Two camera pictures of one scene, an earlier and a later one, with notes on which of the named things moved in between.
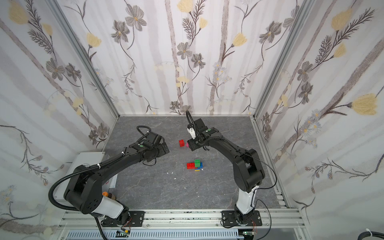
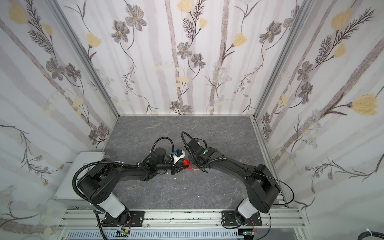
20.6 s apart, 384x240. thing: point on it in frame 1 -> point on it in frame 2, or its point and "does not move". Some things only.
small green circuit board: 122,233 does not move
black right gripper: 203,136 -> 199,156
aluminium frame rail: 91,220 does not move
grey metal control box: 82,158 does not move
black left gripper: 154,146 -> 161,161
